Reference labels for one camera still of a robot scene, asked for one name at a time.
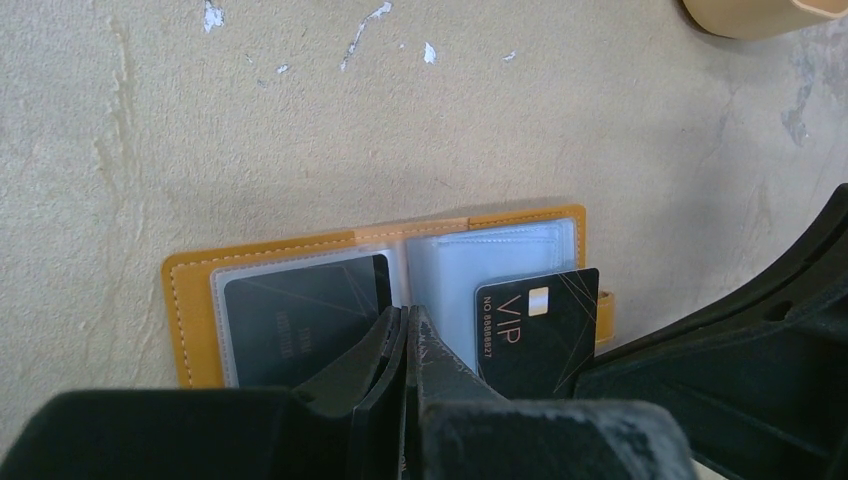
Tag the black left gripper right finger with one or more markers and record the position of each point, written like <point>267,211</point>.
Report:
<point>457,427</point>

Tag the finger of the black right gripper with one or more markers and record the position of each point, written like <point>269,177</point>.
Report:
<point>758,379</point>

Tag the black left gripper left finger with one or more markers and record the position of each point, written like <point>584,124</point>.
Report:
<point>343,423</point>

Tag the black VIP credit card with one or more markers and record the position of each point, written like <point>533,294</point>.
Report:
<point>535,335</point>

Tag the orange leather card holder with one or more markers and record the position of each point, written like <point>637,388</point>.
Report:
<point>186,276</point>

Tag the orange oval tray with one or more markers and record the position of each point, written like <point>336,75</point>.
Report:
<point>761,19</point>

